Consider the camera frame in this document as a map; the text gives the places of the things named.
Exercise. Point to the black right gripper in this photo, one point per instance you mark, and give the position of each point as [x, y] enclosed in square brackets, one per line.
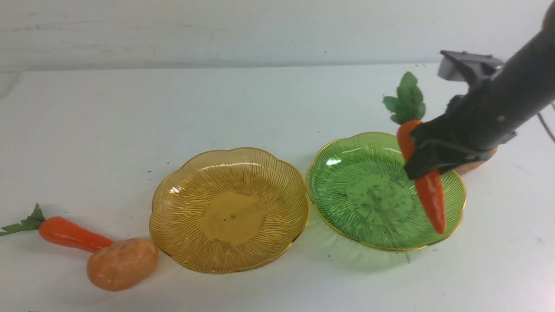
[470, 127]

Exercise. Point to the brown toy potato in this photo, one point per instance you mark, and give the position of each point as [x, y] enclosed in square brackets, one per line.
[473, 165]

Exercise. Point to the orange toy carrot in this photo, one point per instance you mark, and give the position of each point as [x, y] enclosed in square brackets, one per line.
[407, 109]
[58, 230]

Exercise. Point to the orange-brown toy potato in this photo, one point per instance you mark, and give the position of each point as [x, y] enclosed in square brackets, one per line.
[123, 265]

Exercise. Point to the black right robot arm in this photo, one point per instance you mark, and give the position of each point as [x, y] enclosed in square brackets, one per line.
[501, 97]

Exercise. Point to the green ribbed plastic plate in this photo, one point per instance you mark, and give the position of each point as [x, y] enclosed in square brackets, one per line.
[359, 188]

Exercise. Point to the amber ribbed plastic plate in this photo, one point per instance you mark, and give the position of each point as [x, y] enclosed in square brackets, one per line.
[230, 210]

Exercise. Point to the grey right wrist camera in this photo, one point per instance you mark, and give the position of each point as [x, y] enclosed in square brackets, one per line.
[468, 67]

